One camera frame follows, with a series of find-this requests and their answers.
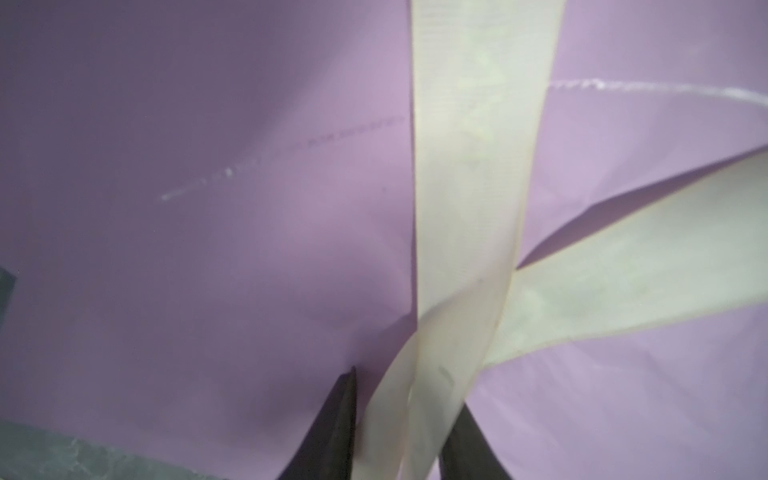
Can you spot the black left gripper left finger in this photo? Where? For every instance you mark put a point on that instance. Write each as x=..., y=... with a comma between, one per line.
x=326, y=452

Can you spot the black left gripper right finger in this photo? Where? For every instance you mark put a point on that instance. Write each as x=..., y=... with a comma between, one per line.
x=466, y=454

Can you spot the pink purple wrapping paper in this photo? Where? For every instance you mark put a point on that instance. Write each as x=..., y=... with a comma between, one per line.
x=208, y=208

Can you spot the cream printed ribbon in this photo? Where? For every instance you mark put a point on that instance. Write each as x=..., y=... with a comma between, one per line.
x=481, y=71

